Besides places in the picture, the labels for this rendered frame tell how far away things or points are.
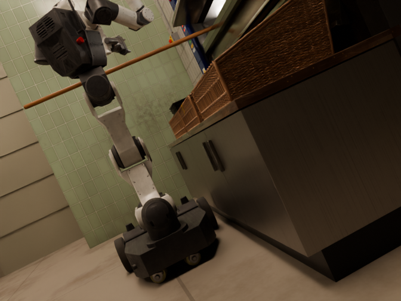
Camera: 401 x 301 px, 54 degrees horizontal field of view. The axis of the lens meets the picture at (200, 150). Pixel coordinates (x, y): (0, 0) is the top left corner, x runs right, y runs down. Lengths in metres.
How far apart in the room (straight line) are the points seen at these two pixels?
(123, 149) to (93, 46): 0.55
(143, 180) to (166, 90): 2.02
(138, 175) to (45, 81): 2.19
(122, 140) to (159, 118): 1.85
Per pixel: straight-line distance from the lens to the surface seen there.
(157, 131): 3.94
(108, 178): 3.93
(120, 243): 2.28
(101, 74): 2.06
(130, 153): 2.10
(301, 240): 1.14
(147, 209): 1.78
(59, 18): 2.11
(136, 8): 2.33
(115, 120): 2.16
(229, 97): 1.28
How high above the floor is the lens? 0.53
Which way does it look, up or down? 2 degrees down
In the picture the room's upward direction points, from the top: 25 degrees counter-clockwise
